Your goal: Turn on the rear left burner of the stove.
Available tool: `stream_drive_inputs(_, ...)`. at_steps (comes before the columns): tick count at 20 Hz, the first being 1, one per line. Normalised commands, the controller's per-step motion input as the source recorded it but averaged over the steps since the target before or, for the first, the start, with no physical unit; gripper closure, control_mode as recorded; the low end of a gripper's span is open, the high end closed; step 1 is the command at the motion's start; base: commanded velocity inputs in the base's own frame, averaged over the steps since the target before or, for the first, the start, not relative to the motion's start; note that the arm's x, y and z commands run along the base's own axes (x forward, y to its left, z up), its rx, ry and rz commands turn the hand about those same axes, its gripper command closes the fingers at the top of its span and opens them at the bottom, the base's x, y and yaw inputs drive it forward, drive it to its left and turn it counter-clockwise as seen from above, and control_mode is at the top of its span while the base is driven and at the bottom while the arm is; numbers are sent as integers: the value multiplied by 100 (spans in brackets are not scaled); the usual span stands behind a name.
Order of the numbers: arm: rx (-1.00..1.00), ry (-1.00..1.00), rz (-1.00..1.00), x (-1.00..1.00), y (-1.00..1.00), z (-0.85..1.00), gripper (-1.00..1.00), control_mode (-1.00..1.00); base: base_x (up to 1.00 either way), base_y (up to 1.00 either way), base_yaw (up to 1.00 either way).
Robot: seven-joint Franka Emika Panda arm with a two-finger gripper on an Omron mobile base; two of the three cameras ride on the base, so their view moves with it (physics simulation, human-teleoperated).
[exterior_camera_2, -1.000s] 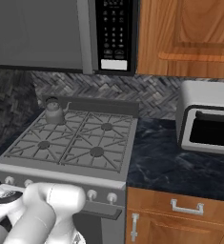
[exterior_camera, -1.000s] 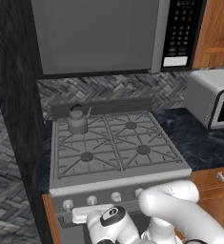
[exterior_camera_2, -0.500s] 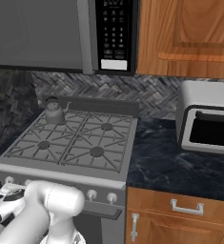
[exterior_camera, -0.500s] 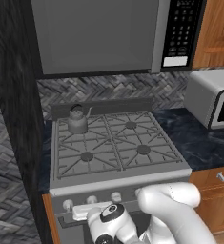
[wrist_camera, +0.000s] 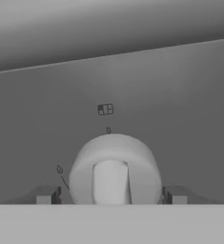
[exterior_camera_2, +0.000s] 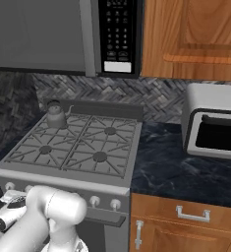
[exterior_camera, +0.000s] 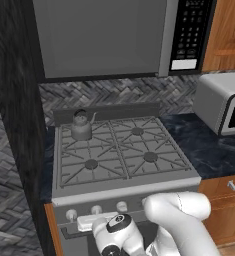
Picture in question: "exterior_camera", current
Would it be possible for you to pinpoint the narrow wooden side panel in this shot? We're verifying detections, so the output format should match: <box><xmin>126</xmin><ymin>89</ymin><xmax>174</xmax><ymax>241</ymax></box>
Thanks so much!
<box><xmin>43</xmin><ymin>202</ymin><xmax>65</xmax><ymax>256</ymax></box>

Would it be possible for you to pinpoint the grey kettle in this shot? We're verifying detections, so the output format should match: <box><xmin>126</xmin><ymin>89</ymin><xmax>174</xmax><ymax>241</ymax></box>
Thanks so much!
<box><xmin>70</xmin><ymin>109</ymin><xmax>99</xmax><ymax>141</ymax></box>

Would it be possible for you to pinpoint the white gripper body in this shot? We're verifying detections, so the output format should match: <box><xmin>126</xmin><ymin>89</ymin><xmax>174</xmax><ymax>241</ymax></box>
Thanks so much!
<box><xmin>76</xmin><ymin>211</ymin><xmax>120</xmax><ymax>233</ymax></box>

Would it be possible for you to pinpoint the grey toaster oven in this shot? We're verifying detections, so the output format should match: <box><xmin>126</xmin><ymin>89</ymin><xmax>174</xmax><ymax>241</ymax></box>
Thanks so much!
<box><xmin>192</xmin><ymin>72</ymin><xmax>235</xmax><ymax>137</ymax></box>

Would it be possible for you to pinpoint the wooden wall cupboard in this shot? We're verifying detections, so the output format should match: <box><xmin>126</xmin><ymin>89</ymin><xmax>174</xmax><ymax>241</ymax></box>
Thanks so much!
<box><xmin>201</xmin><ymin>0</ymin><xmax>235</xmax><ymax>73</ymax></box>

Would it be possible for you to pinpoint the grey microwave oven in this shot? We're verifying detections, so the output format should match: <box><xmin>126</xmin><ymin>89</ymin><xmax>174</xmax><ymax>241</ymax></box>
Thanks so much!
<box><xmin>32</xmin><ymin>0</ymin><xmax>219</xmax><ymax>83</ymax></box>

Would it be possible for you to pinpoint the dark oven door handle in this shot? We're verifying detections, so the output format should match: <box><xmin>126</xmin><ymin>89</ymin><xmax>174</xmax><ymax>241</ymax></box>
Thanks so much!
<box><xmin>60</xmin><ymin>225</ymin><xmax>97</xmax><ymax>240</ymax></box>

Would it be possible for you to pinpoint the tall black cabinet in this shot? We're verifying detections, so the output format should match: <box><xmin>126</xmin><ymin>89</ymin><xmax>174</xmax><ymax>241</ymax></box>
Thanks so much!
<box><xmin>0</xmin><ymin>0</ymin><xmax>58</xmax><ymax>256</ymax></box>

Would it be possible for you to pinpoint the wooden base cupboard door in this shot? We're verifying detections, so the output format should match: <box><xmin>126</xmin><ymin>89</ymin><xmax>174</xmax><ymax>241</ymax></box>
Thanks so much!
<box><xmin>208</xmin><ymin>195</ymin><xmax>235</xmax><ymax>248</ymax></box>

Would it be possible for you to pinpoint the wooden drawer front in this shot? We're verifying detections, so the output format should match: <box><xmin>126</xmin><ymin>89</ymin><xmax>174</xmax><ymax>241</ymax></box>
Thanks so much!
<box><xmin>197</xmin><ymin>173</ymin><xmax>235</xmax><ymax>202</ymax></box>

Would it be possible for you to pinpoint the grey gas stove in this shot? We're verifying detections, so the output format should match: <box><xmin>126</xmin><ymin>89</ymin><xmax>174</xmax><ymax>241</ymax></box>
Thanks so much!
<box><xmin>51</xmin><ymin>102</ymin><xmax>203</xmax><ymax>256</ymax></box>

